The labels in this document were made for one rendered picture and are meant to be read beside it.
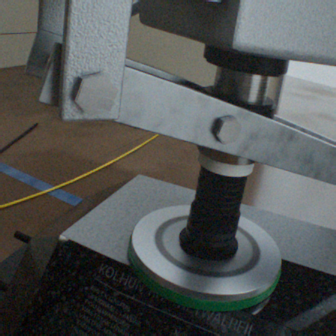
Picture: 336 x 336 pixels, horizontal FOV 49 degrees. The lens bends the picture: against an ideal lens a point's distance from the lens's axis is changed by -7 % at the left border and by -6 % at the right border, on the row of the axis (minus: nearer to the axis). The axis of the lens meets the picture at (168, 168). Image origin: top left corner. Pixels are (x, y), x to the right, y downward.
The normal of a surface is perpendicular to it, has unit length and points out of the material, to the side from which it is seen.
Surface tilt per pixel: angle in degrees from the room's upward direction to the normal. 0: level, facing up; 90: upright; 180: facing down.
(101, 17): 90
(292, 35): 90
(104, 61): 90
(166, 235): 0
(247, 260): 0
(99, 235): 0
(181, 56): 90
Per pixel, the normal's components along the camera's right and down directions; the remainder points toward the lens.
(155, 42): -0.46, 0.30
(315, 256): 0.14, -0.90
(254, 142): 0.42, 0.42
